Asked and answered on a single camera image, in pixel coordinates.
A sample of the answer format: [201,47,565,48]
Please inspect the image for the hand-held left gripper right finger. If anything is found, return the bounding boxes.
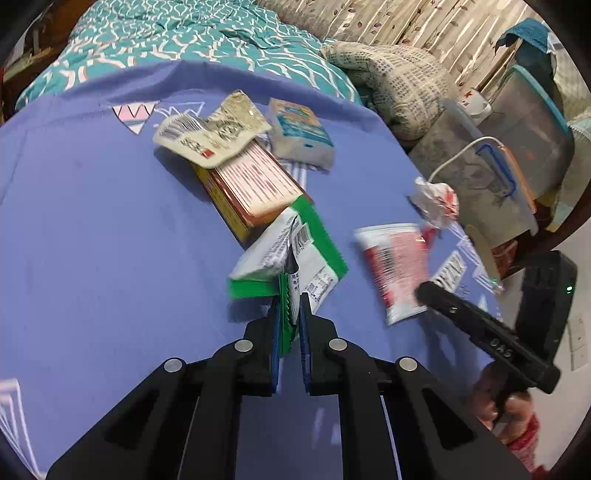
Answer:
[298,293,532,480]

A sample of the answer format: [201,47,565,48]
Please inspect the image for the white and red wrapper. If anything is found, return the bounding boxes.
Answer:
[409,176,461,230]

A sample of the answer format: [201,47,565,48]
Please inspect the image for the clear storage box teal lid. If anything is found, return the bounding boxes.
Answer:
[480,65,574,199]

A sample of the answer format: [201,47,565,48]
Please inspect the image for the red and white packet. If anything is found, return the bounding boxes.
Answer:
[355,223,432,326]

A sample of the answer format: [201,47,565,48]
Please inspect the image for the white mug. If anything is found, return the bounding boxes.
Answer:
[459,88,493,123]

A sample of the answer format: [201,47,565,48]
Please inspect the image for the teal patterned quilt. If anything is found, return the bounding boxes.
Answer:
[16,0,363,110]

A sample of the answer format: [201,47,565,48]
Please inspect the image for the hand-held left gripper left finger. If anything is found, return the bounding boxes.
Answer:
[45,299,283,480]

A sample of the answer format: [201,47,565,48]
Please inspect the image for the white cable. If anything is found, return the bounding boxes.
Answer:
[429,136,498,184]

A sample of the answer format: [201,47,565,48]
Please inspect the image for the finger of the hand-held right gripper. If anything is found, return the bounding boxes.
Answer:
[416,281,561,394]

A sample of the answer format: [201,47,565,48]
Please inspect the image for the beige leaf print curtain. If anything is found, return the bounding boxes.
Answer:
[256,0,539,89]

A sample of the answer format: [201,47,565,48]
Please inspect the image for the white wall socket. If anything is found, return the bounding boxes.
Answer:
[570,316,590,370]

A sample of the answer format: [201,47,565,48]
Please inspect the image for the blue tissue pack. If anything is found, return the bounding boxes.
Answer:
[268,98,336,171]

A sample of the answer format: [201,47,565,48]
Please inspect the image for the beige wrapper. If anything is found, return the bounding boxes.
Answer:
[153,91,272,168]

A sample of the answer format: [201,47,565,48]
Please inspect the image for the green and white snack packet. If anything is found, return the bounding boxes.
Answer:
[228,196,349,356]

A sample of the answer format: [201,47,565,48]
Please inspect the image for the blue printed tablecloth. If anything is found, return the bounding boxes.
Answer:
[0,60,504,480]

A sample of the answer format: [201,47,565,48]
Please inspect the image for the person's right forearm red sleeve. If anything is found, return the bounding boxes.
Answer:
[503,413,546,472]

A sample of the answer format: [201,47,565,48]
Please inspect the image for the clear storage box blue handles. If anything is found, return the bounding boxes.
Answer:
[409,99,539,250]

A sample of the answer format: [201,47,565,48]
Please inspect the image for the red and yellow cardboard box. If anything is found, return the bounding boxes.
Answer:
[194,138,315,245]

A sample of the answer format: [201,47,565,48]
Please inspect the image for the striped white paper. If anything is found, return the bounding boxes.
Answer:
[277,159,320,185]

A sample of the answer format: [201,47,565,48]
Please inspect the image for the orange rimmed lid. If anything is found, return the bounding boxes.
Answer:
[501,145,539,215]

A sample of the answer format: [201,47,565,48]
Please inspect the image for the person's right hand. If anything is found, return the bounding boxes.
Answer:
[471,364,534,437]

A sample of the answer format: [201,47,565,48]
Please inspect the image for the grey patterned pillow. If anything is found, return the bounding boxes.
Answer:
[321,41,455,141]

